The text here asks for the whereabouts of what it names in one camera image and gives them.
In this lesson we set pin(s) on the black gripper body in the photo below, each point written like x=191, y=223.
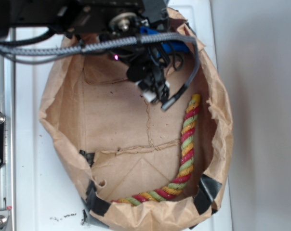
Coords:
x=145, y=43

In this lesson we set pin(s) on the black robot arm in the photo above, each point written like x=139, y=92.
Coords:
x=54, y=29

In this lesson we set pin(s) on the brown paper bag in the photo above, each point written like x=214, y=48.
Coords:
x=118, y=149

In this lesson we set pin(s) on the aluminium extrusion rail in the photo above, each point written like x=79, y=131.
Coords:
x=7, y=160

